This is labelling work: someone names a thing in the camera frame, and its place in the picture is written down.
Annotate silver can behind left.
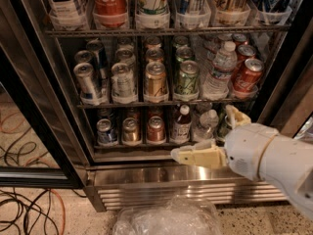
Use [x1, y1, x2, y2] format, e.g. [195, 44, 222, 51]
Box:
[74, 50, 94, 65]

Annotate silver blue can front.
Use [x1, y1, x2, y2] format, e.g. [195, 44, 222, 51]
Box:
[73, 63, 108, 106]

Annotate red cola bottle top shelf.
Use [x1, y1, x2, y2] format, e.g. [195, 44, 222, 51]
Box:
[95, 0, 127, 28]

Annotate black and orange floor cables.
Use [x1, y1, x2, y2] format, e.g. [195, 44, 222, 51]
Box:
[0, 188, 67, 235]

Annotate green can shelf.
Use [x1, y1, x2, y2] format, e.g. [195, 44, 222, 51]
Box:
[216, 116, 232, 142]
[175, 46, 195, 65]

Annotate stainless steel glass-door fridge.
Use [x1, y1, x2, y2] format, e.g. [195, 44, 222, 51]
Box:
[0, 0, 312, 212]

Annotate white silver can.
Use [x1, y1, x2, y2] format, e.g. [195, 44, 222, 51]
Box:
[115, 48, 136, 70]
[111, 63, 138, 104]

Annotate orange red can bottom shelf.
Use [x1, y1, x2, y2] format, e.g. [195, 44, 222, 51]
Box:
[147, 116, 165, 144]

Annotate red cola can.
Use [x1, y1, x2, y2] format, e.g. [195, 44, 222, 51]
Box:
[233, 58, 264, 99]
[234, 44, 256, 72]

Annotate juice bottle white cap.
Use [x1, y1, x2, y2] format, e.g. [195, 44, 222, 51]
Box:
[170, 105, 192, 144]

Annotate clear water bottle bottom shelf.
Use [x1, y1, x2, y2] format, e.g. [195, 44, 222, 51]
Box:
[192, 110, 219, 142]

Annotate white green bottle top shelf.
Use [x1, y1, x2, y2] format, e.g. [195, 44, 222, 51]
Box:
[135, 0, 169, 29]

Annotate clear water bottle shelf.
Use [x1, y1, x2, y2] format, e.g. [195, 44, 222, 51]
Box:
[192, 110, 219, 142]
[202, 41, 238, 100]

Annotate gold can bottom shelf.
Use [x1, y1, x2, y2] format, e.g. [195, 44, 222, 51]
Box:
[122, 117, 141, 146]

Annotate clear water bottle middle shelf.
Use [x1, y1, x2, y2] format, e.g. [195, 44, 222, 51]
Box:
[202, 41, 238, 100]

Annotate blue can bottom shelf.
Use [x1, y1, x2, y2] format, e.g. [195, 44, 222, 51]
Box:
[96, 118, 117, 146]

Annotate clear plastic bag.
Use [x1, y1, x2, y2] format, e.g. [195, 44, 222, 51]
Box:
[112, 195, 223, 235]

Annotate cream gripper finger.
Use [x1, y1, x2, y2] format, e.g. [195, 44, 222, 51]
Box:
[170, 140, 227, 168]
[225, 105, 251, 128]

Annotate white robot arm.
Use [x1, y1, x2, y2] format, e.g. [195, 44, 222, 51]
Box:
[171, 105, 313, 219]

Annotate orange gold soda can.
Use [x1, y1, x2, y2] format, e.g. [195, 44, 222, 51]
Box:
[144, 62, 167, 103]

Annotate white silver can front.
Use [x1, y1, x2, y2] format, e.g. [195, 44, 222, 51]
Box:
[111, 63, 138, 104]

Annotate dark blue can middle shelf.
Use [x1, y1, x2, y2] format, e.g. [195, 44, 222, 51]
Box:
[86, 39, 108, 79]

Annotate green can bottom shelf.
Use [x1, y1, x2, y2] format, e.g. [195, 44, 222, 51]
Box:
[216, 116, 232, 142]

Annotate green soda can front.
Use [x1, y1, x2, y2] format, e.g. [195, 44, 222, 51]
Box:
[174, 60, 200, 102]

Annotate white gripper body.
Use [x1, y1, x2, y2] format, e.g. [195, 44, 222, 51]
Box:
[224, 123, 279, 181]

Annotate red cola can front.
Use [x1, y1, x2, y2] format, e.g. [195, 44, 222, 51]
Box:
[233, 58, 264, 99]

